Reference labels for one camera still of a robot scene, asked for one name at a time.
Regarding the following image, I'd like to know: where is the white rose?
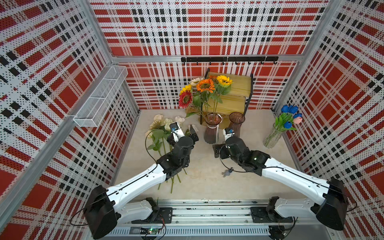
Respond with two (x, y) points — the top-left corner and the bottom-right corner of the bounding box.
(164, 118), (174, 132)

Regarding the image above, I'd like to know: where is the beige daisy flower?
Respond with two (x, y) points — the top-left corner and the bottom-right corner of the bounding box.
(150, 120), (165, 130)

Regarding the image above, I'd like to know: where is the yellow flower back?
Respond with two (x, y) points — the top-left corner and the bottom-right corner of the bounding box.
(180, 85), (192, 95)

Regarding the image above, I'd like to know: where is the orange flower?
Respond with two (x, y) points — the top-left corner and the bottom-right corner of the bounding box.
(195, 79), (216, 113)

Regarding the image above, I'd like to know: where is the cream rose flower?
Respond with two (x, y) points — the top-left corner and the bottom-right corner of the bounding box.
(190, 78), (204, 87)

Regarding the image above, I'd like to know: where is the pink tulip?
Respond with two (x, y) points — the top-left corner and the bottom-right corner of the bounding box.
(291, 117), (303, 130)

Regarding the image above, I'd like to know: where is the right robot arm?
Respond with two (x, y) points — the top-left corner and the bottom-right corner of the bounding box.
(213, 136), (349, 231)

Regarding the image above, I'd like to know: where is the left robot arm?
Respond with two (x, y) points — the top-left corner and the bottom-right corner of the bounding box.
(83, 133), (199, 240)

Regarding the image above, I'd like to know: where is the brown ribbed glass vase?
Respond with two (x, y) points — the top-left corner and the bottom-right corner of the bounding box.
(229, 112), (246, 138)

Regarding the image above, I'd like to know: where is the pale pink rose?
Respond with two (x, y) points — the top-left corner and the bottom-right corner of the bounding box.
(175, 116), (185, 125)

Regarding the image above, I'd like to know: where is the pink ribbed glass vase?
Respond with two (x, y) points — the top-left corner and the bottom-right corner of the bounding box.
(204, 113), (223, 145)

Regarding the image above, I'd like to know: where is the clear glass vase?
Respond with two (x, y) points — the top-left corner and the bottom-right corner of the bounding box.
(263, 126), (284, 149)

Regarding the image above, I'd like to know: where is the bamboo two-tier shelf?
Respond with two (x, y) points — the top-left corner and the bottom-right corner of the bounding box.
(202, 74), (254, 129)

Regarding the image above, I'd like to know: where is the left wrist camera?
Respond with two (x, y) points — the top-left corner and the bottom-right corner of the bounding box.
(170, 122), (185, 143)

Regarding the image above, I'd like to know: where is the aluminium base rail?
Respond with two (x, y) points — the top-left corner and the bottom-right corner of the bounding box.
(87, 198), (324, 240)

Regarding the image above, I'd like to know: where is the black hook rail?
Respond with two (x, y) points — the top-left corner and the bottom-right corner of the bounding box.
(181, 56), (279, 64)

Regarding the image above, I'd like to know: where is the white wire wall basket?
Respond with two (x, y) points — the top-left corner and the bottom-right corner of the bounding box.
(74, 66), (128, 128)

